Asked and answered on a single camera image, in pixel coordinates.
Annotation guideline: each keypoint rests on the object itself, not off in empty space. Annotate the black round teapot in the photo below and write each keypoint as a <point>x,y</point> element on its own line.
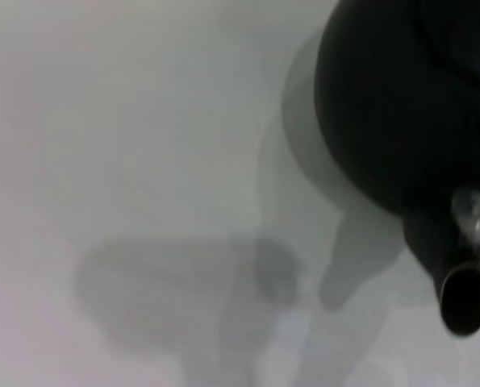
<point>385,113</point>

